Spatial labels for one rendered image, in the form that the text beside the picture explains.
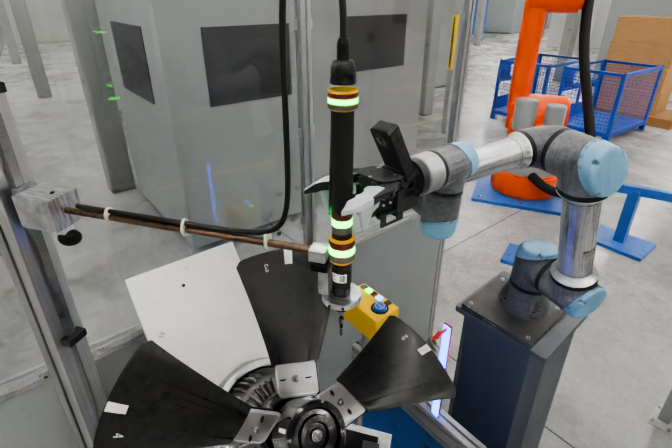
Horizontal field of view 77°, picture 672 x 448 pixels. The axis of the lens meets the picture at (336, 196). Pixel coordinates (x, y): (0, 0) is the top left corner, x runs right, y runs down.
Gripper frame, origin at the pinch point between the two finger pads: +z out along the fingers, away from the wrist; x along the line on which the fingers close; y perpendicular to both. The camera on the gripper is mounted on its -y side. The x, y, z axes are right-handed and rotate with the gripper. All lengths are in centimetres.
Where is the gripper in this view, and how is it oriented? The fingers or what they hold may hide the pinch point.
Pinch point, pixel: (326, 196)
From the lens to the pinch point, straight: 64.8
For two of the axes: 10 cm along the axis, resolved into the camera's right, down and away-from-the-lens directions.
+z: -7.8, 2.7, -5.7
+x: -6.3, -3.4, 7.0
